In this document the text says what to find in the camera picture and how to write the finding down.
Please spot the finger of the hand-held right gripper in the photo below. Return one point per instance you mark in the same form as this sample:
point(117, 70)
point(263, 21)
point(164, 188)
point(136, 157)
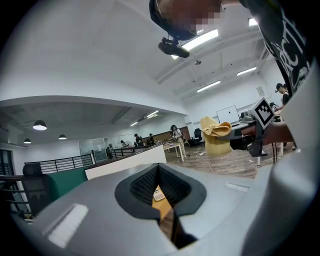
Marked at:
point(238, 144)
point(235, 130)

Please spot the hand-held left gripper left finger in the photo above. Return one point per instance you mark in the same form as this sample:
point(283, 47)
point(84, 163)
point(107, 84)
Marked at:
point(95, 225)

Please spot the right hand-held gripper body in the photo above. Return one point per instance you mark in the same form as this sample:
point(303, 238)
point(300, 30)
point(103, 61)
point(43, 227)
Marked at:
point(262, 112)

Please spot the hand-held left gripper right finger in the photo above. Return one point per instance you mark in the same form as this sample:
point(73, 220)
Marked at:
point(220, 207)

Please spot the yellow cloth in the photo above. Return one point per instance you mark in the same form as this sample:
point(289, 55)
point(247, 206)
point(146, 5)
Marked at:
point(215, 130)

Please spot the white calculator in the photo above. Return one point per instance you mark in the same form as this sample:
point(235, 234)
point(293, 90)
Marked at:
point(158, 195)

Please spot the person's right forearm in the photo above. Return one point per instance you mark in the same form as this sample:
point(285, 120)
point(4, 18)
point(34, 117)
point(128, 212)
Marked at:
point(277, 133)

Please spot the person's right hand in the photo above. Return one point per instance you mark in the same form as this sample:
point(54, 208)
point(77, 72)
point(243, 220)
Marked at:
point(249, 131)

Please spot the green partition panel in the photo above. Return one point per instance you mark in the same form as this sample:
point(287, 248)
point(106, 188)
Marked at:
point(70, 180)

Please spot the white table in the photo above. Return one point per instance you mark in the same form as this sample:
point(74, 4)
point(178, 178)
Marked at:
point(173, 147)

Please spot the black mesh office chair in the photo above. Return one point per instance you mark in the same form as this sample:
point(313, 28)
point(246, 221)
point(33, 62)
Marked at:
point(35, 190)

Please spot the black metal railing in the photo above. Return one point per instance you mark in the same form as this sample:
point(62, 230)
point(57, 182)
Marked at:
point(60, 163)

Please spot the glass door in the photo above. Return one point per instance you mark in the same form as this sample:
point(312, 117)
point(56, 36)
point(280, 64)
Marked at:
point(98, 149)

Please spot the person's black printed shirt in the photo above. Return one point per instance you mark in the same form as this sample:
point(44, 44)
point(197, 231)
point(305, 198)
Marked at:
point(287, 37)

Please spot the black pendant lamp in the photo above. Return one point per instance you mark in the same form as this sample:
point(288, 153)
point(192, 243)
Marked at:
point(62, 137)
point(27, 141)
point(39, 125)

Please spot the person's head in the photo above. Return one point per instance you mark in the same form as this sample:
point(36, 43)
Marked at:
point(185, 15)

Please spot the wall poster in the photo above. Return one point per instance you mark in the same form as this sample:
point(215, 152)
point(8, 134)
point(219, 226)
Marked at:
point(260, 90)

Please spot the white partition wall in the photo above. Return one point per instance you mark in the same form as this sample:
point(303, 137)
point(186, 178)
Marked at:
point(125, 162)

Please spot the black head-mounted camera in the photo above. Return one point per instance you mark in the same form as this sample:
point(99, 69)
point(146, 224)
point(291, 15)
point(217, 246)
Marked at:
point(173, 48)

